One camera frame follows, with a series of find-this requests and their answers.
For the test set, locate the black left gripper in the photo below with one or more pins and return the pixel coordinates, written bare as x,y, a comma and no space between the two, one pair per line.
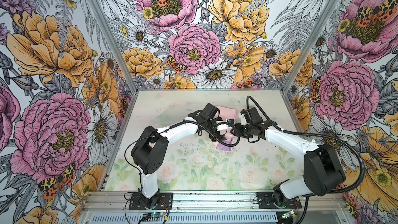
221,137

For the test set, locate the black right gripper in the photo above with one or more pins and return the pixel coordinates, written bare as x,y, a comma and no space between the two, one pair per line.
238,126

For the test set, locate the purple wrapping paper sheet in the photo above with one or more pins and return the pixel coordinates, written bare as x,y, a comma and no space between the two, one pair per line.
225,131

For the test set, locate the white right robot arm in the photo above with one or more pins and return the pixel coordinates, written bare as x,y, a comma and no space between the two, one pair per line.
323,171

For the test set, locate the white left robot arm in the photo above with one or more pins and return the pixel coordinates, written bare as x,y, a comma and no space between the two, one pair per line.
149,150

